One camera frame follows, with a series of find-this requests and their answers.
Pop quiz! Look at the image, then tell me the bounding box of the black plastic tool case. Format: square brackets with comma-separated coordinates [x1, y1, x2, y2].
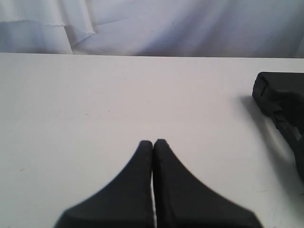
[252, 72, 304, 180]

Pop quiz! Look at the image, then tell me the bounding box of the white backdrop cloth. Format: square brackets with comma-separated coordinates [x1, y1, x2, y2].
[0, 0, 304, 58]

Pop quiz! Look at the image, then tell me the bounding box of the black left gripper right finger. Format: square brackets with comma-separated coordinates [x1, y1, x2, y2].
[153, 139, 262, 228]

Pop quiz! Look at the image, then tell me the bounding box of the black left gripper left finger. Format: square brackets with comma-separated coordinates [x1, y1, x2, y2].
[55, 141, 154, 228]

